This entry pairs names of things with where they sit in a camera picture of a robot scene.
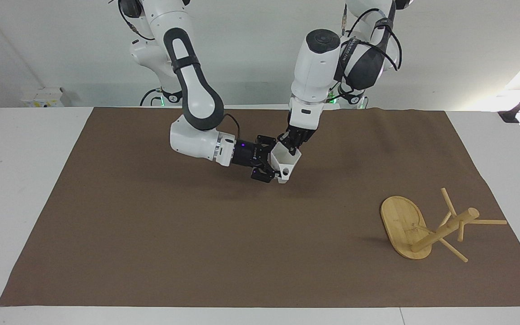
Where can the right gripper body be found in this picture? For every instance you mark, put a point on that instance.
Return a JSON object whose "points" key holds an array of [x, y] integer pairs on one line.
{"points": [[245, 153]]}

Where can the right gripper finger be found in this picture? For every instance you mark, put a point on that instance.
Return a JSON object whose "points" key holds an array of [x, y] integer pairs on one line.
{"points": [[263, 175], [266, 143]]}

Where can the wooden cup rack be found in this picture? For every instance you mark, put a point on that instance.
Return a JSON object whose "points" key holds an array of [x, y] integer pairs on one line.
{"points": [[406, 230]]}

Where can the white box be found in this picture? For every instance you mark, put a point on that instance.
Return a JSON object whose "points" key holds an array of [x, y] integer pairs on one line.
{"points": [[43, 98]]}

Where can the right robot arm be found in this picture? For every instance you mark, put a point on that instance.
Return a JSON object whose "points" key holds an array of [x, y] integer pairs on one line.
{"points": [[197, 97]]}

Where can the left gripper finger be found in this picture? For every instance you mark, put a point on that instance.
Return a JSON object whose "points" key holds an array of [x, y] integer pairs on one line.
{"points": [[287, 141], [304, 143]]}

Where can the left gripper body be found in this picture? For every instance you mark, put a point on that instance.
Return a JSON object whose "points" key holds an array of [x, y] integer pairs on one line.
{"points": [[304, 133]]}

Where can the white cup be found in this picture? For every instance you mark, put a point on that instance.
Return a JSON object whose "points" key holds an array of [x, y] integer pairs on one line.
{"points": [[287, 164]]}

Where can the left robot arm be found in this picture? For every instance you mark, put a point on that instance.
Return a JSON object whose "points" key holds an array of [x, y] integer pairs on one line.
{"points": [[314, 67]]}

